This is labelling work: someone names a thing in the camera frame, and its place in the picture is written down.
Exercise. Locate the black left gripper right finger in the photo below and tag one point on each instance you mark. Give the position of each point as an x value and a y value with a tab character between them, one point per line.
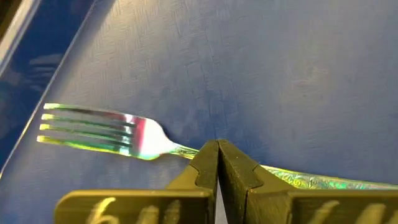
248	193

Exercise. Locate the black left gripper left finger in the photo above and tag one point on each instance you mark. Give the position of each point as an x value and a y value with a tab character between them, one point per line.
192	186

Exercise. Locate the iridescent metal fork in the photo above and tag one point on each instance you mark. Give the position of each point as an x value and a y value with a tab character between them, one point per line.
146	137

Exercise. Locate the blue plastic tray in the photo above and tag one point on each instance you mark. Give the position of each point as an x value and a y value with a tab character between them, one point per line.
280	77

